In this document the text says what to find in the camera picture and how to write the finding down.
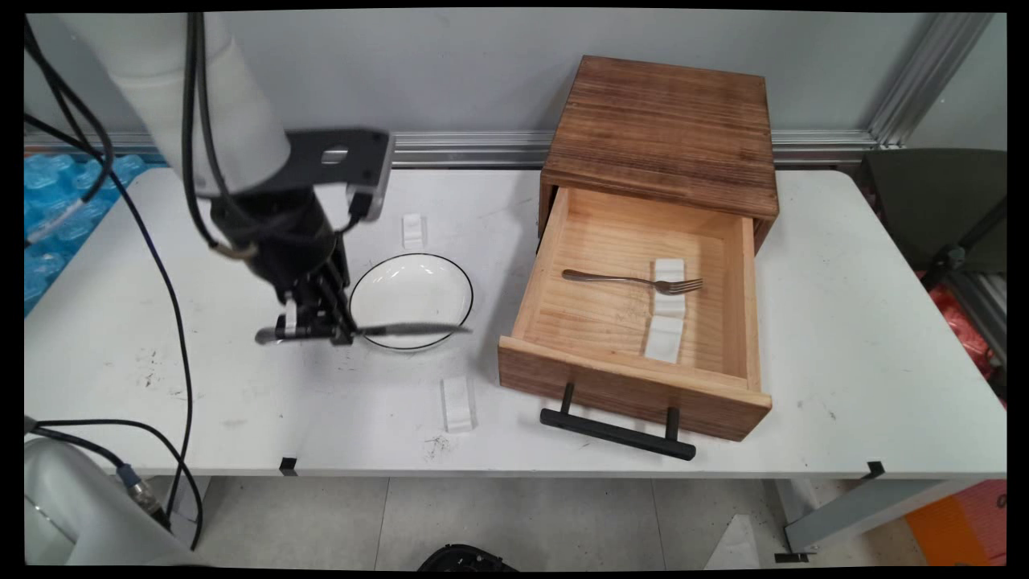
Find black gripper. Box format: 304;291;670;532
209;187;359;347

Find silver table knife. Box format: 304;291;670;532
255;321;474;346

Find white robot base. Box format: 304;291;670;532
24;438;206;569

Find white bowl with black rim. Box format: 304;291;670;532
348;253;475;352

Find blue plastic bubble wrap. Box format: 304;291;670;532
24;153;168;319

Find black round floor object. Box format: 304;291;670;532
416;544;520;573

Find silver fork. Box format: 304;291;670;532
562;269;705;296

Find light wooden drawer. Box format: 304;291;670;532
498;187;773;442

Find dark wooden drawer cabinet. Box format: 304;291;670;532
537;55;780;255

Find white sheet on floor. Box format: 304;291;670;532
704;513;761;571

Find grey table leg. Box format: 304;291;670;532
774;478;988;557

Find red plastic bag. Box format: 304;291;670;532
916;272;1007;396

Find aluminium profile bar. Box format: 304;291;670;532
945;272;1007;364

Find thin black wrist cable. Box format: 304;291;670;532
24;16;195;524

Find black bracket with silver camera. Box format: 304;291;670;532
232;128;396;224

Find black looping cable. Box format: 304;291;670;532
36;419;204;552

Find horizontal aluminium frame rail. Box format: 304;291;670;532
24;130;882;170

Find black cables along arm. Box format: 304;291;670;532
182;12;260;260

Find black cable with metal connector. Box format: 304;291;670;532
24;417;174;532

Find black drawer handle bar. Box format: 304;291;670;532
539;381;698;462

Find slanted aluminium frame post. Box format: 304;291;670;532
868;12;998;150

